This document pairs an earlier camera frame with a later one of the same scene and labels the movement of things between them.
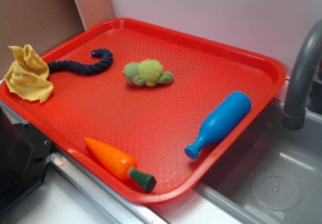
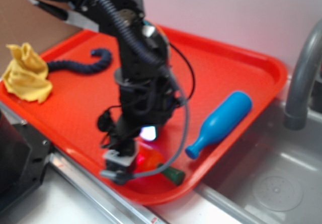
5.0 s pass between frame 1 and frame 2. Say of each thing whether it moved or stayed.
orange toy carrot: moved
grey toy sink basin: stayed
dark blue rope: stayed
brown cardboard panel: stayed
